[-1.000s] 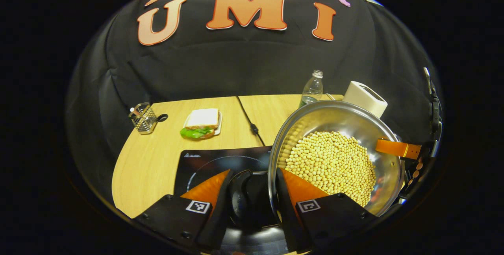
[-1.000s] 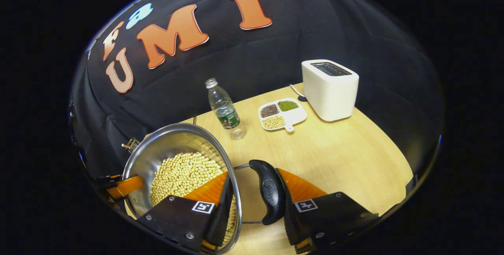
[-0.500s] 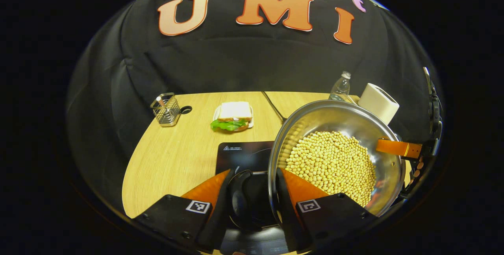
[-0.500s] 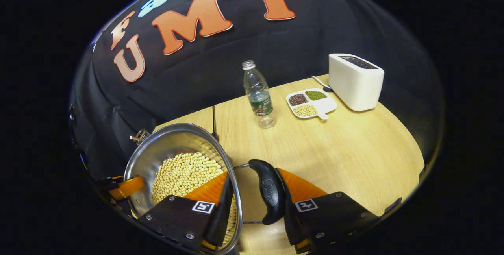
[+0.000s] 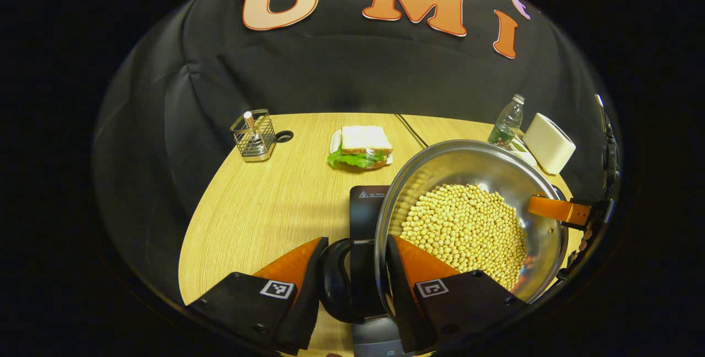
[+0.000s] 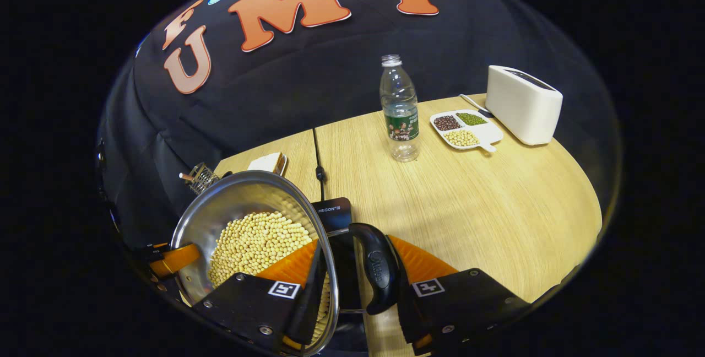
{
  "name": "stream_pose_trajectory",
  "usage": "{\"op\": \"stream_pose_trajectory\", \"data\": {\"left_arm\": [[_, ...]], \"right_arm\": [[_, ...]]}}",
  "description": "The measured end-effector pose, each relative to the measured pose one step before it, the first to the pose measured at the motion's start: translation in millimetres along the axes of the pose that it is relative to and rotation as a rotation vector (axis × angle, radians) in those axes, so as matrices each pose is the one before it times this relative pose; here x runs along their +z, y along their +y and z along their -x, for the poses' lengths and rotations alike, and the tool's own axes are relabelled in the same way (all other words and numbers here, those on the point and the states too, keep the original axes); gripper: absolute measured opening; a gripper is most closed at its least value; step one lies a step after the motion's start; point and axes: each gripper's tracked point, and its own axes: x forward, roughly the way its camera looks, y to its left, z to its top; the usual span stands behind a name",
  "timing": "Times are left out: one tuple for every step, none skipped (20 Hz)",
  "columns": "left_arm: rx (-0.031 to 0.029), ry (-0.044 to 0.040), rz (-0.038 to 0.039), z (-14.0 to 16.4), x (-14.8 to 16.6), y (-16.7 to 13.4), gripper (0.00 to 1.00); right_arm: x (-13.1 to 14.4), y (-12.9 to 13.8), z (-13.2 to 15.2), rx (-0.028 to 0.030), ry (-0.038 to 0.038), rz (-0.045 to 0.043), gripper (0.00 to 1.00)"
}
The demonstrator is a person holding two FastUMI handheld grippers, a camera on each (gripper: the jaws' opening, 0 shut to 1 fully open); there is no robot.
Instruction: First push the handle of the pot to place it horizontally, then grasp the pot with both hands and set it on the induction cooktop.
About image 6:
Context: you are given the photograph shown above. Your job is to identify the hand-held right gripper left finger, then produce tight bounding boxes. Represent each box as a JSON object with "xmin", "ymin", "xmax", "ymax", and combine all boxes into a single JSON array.
[{"xmin": 193, "ymin": 239, "xmax": 328, "ymax": 355}]

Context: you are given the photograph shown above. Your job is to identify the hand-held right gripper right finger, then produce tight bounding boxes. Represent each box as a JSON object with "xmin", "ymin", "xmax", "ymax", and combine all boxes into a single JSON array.
[{"xmin": 387, "ymin": 235, "xmax": 532, "ymax": 355}]

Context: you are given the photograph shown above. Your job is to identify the stainless steel pot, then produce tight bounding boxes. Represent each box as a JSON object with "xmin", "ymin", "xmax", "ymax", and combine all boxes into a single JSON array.
[{"xmin": 170, "ymin": 170, "xmax": 400, "ymax": 357}]

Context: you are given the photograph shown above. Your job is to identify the pile of soybeans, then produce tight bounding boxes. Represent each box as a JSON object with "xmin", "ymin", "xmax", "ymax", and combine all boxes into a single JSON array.
[{"xmin": 208, "ymin": 211, "xmax": 332, "ymax": 344}]

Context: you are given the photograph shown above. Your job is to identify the black induction cooktop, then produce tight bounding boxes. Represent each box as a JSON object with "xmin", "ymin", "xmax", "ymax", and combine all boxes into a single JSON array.
[{"xmin": 311, "ymin": 197, "xmax": 386, "ymax": 357}]

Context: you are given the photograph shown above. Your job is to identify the white bread sandwich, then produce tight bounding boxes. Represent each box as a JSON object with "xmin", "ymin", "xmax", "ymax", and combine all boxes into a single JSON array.
[{"xmin": 247, "ymin": 152, "xmax": 288, "ymax": 177}]

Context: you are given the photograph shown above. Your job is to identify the small yellow beans pile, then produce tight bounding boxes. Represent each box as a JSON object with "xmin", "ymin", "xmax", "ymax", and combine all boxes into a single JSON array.
[{"xmin": 444, "ymin": 129, "xmax": 481, "ymax": 147}]

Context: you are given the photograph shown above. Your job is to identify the white divided plate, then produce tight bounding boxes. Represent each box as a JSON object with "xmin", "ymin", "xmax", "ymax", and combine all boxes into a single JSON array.
[{"xmin": 430, "ymin": 109, "xmax": 505, "ymax": 154}]

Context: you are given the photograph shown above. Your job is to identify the white toaster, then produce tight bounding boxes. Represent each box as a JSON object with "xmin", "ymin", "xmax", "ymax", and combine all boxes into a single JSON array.
[{"xmin": 485, "ymin": 65, "xmax": 563, "ymax": 146}]

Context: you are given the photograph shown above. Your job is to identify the clear plastic water bottle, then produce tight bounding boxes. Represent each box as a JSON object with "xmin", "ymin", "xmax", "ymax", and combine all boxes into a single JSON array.
[{"xmin": 380, "ymin": 54, "xmax": 420, "ymax": 163}]

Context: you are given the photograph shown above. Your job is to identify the black backdrop cloth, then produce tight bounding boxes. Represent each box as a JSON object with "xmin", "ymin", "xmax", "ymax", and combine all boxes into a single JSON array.
[{"xmin": 96, "ymin": 0, "xmax": 623, "ymax": 247}]

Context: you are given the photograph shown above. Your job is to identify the small clear wire holder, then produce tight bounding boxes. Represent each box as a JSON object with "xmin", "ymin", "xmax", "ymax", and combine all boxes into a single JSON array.
[{"xmin": 179, "ymin": 163, "xmax": 221, "ymax": 195}]

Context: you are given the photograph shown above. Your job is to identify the black power cable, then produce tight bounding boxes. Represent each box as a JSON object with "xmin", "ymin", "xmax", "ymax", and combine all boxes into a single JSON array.
[{"xmin": 312, "ymin": 128, "xmax": 327, "ymax": 203}]

